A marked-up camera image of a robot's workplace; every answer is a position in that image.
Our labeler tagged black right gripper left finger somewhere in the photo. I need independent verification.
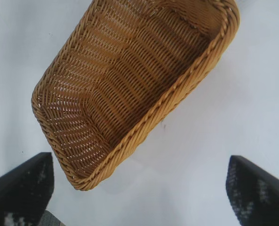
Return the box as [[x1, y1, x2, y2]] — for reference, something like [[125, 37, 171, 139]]
[[0, 152, 55, 226]]

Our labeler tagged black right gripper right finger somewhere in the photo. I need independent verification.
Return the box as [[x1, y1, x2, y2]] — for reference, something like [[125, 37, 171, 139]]
[[225, 154, 279, 226]]

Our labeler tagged brown woven wicker basket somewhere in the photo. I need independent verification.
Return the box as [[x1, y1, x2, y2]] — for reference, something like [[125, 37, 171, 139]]
[[31, 0, 240, 192]]

